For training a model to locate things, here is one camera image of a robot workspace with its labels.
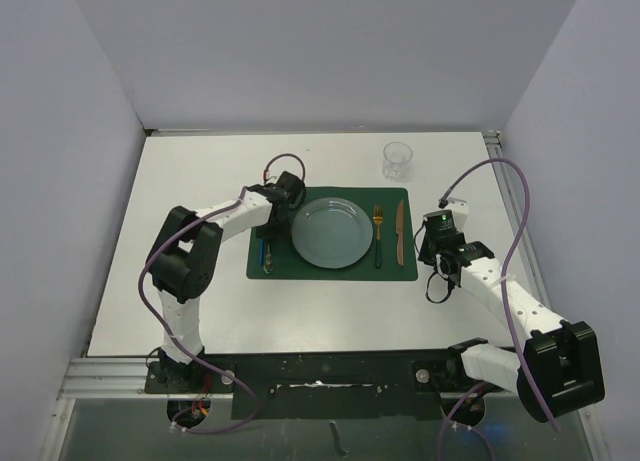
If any dark green placemat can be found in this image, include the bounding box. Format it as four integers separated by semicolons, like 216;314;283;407
246;186;418;281

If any copper knife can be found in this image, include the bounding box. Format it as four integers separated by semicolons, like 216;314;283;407
395;199;404;267

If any teal round plate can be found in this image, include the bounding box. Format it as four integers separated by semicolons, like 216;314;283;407
291;197;374;269

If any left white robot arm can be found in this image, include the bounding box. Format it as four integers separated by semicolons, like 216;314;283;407
139;171;306;392

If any blue plastic spoon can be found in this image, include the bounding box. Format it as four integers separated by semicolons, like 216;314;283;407
259;238;266;267

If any gold fork green handle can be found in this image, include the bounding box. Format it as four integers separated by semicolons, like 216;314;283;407
373;205;384;269

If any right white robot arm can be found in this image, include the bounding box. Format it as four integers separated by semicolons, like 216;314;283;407
418;209;605;422

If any clear plastic cup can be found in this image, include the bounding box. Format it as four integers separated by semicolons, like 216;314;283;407
382;142;413;181

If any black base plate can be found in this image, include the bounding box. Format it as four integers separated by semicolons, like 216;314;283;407
144;349;475;421

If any gold iridescent spoon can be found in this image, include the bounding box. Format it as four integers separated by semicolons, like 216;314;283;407
263;240;273;275

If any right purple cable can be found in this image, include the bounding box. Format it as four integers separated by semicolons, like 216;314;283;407
436;157;562;461

